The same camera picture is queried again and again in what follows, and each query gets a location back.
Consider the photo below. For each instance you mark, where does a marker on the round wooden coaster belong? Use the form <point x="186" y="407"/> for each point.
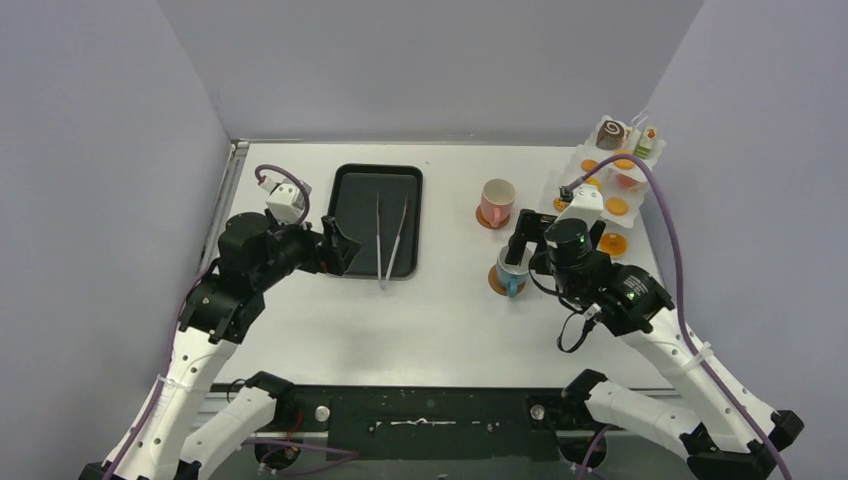
<point x="495" y="219"/>
<point x="505" y="283"/>

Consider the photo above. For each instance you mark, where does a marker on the plain orange round cookie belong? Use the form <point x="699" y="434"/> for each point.
<point x="617" y="206"/>

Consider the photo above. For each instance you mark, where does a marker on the orange macaron sandwich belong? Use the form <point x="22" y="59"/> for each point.
<point x="623" y="160"/>

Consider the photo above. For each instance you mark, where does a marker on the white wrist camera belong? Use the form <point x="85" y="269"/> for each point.
<point x="584" y="202"/>
<point x="286" y="202"/>

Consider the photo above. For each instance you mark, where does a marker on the green layered cake slice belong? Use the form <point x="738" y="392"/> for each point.
<point x="644" y="147"/>

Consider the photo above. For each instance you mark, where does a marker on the small patterned orange cookie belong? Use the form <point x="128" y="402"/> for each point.
<point x="560" y="205"/>

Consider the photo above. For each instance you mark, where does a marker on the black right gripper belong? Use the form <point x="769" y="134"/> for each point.
<point x="536" y="235"/>

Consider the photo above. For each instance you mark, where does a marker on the yellow fruit tart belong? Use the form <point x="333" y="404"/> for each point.
<point x="594" y="182"/>

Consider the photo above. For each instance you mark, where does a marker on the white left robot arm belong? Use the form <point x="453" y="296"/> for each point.
<point x="255" y="253"/>

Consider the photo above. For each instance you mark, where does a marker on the pink strawberry cake slice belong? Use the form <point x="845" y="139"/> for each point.
<point x="626" y="182"/>

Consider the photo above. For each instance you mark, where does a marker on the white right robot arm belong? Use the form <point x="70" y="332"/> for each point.
<point x="723" y="431"/>

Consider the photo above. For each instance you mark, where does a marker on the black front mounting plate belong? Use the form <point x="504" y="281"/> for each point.
<point x="436" y="423"/>

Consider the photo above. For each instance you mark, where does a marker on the small orange biscuit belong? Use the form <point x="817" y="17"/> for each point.
<point x="588" y="165"/>

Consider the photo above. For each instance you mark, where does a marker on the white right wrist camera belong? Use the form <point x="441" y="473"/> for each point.
<point x="584" y="202"/>

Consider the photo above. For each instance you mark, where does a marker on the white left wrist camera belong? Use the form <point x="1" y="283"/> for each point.
<point x="286" y="202"/>

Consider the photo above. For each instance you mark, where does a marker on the chocolate swirl roll cake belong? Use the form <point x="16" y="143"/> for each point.
<point x="611" y="135"/>

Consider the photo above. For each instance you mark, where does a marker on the blue patterned ceramic cup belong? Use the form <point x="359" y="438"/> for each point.
<point x="521" y="268"/>

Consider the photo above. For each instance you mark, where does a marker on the pink ceramic cup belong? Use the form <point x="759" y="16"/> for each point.
<point x="497" y="193"/>

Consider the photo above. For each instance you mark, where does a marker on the white three-tier dessert stand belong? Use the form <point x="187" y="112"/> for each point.
<point x="567" y="170"/>

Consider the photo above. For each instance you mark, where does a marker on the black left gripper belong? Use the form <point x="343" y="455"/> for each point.
<point x="334" y="257"/>

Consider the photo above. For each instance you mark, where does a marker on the metal serving tongs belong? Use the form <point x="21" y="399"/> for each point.
<point x="383" y="275"/>

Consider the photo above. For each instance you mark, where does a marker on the black serving tray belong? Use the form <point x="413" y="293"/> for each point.
<point x="353" y="204"/>

